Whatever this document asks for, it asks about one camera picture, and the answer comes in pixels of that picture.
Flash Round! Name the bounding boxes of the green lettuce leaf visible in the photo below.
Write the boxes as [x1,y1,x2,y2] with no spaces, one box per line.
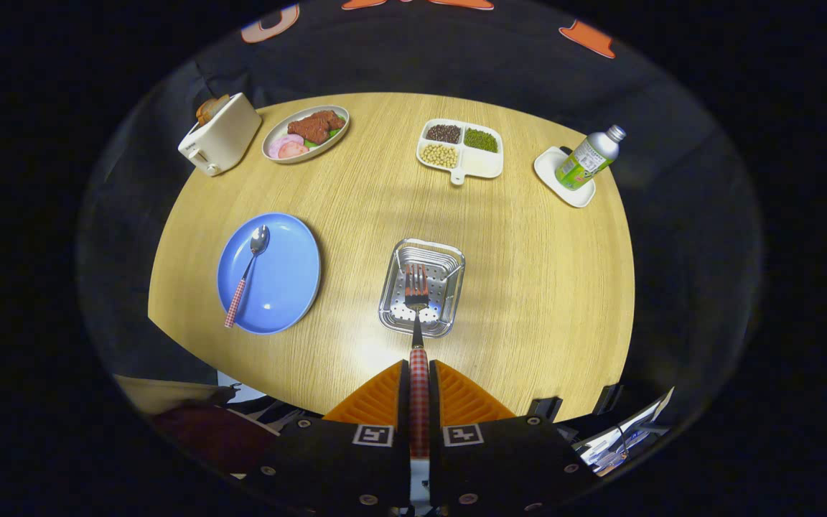
[304,115,346,149]

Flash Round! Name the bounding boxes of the white divided dish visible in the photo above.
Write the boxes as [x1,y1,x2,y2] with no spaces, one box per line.
[416,118,505,187]

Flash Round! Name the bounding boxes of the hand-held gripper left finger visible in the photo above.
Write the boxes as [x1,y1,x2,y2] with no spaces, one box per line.
[245,359,412,511]

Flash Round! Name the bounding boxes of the grey oval plate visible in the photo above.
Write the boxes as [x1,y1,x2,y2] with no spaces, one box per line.
[262,105,350,165]

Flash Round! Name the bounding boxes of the blue round plate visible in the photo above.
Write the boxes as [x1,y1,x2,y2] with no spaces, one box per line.
[217,213,322,335]

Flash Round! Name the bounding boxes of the fork with red checked handle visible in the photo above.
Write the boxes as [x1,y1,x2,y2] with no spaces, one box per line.
[404,264,431,460]

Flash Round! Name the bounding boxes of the pink ham slices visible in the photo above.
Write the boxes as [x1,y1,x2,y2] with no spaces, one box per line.
[268,134,309,160]

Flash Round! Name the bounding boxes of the silver bottle with green label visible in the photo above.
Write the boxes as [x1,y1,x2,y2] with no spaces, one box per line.
[556,124,627,191]

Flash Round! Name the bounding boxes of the small white square dish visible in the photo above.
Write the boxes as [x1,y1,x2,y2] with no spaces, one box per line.
[533,146,597,209]

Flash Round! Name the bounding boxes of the brown meat steak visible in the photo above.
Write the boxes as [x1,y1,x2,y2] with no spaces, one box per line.
[286,110,347,145]

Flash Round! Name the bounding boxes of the heap of yellow soybeans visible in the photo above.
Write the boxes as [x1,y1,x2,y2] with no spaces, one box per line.
[421,144,459,169]

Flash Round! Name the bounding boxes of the white toaster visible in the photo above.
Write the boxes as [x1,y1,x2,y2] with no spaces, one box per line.
[177,92,263,177]

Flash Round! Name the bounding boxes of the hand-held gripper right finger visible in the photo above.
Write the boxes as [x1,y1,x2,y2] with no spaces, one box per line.
[429,359,597,512]

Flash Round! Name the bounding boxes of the metal drain basket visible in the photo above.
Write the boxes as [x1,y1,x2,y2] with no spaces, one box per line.
[378,238,467,339]

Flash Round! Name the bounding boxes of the spoon with red checked handle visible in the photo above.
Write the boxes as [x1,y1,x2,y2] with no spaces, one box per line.
[224,225,271,330]

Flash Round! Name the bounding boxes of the heap of green beans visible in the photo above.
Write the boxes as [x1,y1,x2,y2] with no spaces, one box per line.
[464,128,499,153]

